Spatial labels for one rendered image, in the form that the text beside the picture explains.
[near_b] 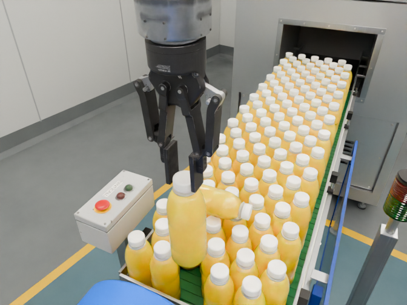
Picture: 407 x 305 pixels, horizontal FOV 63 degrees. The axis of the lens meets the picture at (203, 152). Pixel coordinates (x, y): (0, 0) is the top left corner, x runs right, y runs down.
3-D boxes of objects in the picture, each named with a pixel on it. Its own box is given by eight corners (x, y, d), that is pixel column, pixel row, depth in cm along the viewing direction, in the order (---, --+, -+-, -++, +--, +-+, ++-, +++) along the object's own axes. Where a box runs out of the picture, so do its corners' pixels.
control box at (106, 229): (81, 241, 87) (72, 213, 81) (127, 195, 102) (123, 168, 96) (112, 255, 83) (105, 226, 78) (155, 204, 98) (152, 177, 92)
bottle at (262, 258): (255, 306, 83) (263, 261, 73) (243, 283, 88) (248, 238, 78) (279, 296, 85) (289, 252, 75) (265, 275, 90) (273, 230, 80)
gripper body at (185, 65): (128, 39, 39) (138, 109, 45) (191, 48, 36) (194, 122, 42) (162, 24, 45) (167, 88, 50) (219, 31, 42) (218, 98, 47)
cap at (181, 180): (189, 196, 52) (188, 187, 51) (168, 189, 54) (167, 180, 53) (201, 182, 55) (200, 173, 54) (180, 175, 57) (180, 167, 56)
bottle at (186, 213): (195, 275, 61) (192, 204, 50) (164, 260, 63) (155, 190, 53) (212, 247, 66) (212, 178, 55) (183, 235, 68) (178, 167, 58)
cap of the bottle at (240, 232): (249, 231, 80) (250, 226, 79) (246, 243, 77) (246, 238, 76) (234, 227, 81) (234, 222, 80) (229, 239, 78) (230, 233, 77)
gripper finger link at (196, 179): (197, 145, 51) (201, 146, 50) (199, 181, 55) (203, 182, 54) (188, 156, 48) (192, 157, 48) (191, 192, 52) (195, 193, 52)
